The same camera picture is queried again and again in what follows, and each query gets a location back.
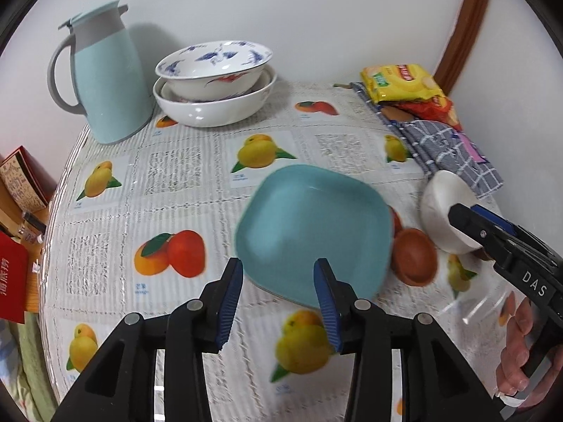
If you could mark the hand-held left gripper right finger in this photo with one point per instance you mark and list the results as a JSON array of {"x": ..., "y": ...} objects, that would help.
[{"x": 327, "y": 312}]

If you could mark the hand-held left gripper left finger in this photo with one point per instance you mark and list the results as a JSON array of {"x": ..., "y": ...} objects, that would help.
[{"x": 228, "y": 305}]

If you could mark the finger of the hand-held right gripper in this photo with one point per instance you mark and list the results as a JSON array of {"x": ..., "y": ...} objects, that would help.
[
  {"x": 490, "y": 216},
  {"x": 470, "y": 226}
]

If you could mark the small white bowl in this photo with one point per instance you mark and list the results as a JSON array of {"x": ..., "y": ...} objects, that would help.
[{"x": 440, "y": 202}]

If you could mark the small brown clay bowl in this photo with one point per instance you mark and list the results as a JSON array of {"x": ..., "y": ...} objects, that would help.
[{"x": 413, "y": 257}]

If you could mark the teal square plate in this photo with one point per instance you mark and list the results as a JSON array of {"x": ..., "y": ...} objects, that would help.
[{"x": 308, "y": 228}]

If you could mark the person's right hand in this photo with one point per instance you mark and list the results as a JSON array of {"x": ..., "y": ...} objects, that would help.
[{"x": 514, "y": 351}]

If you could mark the grey checked cloth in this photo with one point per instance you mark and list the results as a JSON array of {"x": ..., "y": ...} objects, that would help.
[{"x": 440, "y": 149}]

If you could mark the red chips bag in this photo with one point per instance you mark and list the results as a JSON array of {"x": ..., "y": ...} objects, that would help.
[{"x": 435, "y": 107}]

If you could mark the yellow chips bag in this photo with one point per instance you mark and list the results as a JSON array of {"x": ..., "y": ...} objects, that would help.
[{"x": 400, "y": 81}]

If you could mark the large white bowl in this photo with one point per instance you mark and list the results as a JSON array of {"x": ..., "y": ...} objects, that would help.
[{"x": 211, "y": 112}]

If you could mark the light green cloth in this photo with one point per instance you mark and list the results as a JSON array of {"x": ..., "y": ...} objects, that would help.
[{"x": 26, "y": 369}]

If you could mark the red paper bag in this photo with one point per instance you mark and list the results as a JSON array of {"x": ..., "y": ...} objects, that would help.
[{"x": 11, "y": 277}]

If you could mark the blue patterned porcelain bowl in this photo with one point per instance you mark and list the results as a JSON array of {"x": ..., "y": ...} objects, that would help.
[{"x": 206, "y": 74}]

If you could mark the patterned cardboard box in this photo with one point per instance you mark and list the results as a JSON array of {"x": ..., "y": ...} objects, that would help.
[{"x": 20, "y": 176}]

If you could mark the light teal thermos jug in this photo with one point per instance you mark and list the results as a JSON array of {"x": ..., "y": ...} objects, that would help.
[{"x": 110, "y": 83}]

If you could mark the brown wooden door frame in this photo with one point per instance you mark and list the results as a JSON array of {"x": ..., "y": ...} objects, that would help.
[{"x": 466, "y": 26}]

